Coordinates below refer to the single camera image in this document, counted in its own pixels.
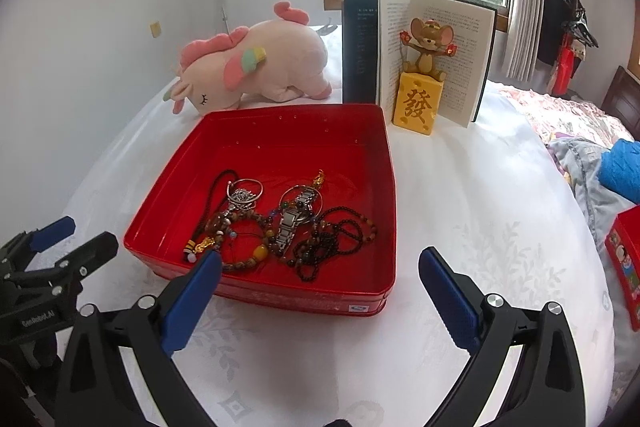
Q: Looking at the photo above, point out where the wooden bead bracelet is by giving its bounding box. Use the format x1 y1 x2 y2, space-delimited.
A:
217 212 276 273

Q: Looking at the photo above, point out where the pink unicorn plush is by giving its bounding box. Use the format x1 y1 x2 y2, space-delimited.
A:
162 1 333 116

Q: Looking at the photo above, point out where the blue towel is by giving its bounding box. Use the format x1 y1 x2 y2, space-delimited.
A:
600 137 640 205

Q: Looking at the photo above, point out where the silver metal watch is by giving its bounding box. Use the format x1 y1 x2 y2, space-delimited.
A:
272 187 318 258

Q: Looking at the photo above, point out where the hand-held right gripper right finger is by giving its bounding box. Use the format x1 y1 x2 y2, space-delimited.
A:
417 246 587 427

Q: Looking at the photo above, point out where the mouse figurine on yellow block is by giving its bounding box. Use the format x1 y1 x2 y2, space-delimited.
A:
391 17 460 138

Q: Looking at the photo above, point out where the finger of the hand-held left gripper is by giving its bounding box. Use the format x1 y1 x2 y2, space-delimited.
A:
0 216 77 278
0 231 120 303

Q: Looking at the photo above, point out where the coat rack with clothes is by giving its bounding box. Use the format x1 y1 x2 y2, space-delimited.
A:
537 0 601 95

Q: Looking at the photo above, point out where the amber pendant necklace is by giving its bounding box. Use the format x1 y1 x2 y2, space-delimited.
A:
197 207 236 238

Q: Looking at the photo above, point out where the open book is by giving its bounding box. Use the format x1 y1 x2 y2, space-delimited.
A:
342 0 498 128

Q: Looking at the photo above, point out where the silver ball chain necklace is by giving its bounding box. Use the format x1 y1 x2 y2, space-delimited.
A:
226 187 258 210

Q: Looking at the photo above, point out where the red hanging bag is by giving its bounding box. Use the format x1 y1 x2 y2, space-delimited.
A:
547 34 581 96

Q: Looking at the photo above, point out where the floral blanket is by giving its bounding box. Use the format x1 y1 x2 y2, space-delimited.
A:
497 84 633 148

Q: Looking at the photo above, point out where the dark bead necklace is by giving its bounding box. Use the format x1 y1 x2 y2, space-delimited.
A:
292 205 378 284

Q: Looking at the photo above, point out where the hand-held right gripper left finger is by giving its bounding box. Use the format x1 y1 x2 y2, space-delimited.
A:
55 251 223 427

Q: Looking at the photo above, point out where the grey quilt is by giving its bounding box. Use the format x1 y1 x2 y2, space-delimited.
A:
547 134 640 258

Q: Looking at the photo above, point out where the dark wooden headboard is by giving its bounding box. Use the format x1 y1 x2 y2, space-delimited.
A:
600 66 640 142

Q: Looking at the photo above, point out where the silver ring bangle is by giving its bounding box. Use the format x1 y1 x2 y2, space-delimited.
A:
226 178 265 208

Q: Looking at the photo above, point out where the red tin box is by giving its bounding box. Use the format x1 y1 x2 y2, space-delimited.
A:
122 103 398 318

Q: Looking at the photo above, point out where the small red printed box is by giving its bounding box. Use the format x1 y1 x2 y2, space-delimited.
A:
604 204 640 333

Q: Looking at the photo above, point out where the black cord necklace gold charm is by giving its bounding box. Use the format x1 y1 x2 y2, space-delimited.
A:
182 169 241 264

